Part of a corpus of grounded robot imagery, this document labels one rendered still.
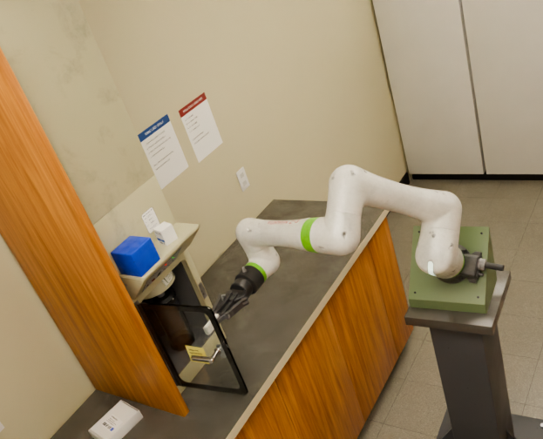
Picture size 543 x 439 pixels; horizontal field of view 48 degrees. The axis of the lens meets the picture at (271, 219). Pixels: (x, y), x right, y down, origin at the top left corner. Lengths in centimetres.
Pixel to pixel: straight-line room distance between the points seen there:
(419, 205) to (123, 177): 98
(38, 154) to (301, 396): 142
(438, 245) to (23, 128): 133
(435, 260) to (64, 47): 134
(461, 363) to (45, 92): 178
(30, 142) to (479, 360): 175
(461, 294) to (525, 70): 246
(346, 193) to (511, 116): 291
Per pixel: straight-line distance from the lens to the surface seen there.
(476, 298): 232
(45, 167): 184
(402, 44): 468
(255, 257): 221
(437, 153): 497
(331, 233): 186
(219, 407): 229
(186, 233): 216
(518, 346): 356
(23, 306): 243
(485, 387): 262
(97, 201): 202
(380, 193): 195
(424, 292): 237
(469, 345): 247
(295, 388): 254
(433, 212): 210
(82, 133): 199
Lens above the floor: 248
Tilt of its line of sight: 28 degrees down
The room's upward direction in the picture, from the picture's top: 19 degrees counter-clockwise
